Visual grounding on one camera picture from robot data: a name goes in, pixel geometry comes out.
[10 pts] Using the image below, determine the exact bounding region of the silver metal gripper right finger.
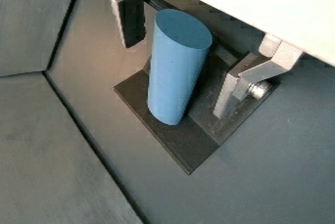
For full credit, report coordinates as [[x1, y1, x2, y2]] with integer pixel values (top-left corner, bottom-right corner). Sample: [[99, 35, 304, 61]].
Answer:
[[213, 34, 303, 118]]

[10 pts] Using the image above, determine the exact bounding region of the light blue oval cylinder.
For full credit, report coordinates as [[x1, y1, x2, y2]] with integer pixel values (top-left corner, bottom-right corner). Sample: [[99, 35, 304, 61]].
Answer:
[[146, 9, 212, 125]]

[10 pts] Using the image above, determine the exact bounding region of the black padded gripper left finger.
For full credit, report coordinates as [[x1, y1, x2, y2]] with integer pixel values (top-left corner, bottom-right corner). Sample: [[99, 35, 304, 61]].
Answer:
[[110, 0, 145, 48]]

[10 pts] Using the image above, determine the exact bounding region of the black curved cradle fixture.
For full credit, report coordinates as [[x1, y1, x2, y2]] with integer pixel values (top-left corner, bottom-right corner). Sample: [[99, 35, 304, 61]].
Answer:
[[114, 39, 277, 173]]

